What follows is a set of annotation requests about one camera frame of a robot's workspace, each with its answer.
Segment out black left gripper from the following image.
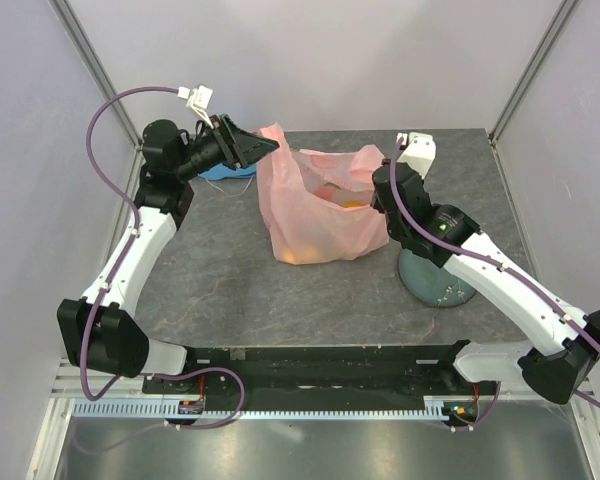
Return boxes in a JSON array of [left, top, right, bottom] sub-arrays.
[[175, 114, 278, 181]]

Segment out pink peach plastic bag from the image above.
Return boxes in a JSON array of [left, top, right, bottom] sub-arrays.
[[256, 124, 389, 262]]

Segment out yellow toy mango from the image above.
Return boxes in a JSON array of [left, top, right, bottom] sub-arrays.
[[282, 248, 330, 265]]

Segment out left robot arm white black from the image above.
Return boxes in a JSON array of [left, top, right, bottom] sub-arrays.
[[57, 115, 279, 393]]

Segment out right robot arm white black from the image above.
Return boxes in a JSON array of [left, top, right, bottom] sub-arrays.
[[372, 159, 600, 404]]

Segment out blue bucket hat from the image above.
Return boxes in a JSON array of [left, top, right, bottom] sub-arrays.
[[200, 164, 256, 181]]

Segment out dark round plate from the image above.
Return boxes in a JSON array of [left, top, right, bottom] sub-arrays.
[[397, 250, 477, 308]]

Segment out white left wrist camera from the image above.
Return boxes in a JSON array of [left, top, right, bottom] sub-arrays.
[[177, 84, 213, 126]]

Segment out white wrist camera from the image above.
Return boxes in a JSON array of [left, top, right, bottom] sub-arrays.
[[177, 84, 213, 126], [396, 132, 437, 179]]

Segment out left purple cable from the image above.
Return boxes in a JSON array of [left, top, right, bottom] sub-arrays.
[[69, 85, 249, 454]]

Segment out purple cable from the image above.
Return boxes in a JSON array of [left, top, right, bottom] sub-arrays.
[[69, 85, 249, 454], [388, 134, 600, 434]]

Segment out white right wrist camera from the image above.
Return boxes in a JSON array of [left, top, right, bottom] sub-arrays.
[[396, 132, 437, 179]]

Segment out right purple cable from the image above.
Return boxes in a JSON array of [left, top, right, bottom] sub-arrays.
[[388, 134, 600, 434]]

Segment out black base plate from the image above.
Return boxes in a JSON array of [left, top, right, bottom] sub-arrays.
[[129, 342, 511, 401]]

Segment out left aluminium frame post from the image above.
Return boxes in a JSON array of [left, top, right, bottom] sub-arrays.
[[48, 0, 146, 151]]

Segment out aluminium frame post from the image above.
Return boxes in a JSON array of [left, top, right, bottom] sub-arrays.
[[48, 0, 146, 151], [488, 0, 580, 147]]

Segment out slotted cable duct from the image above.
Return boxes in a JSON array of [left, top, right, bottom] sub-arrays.
[[71, 398, 476, 421]]

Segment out right aluminium frame post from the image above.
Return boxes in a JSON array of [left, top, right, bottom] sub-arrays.
[[488, 0, 580, 147]]

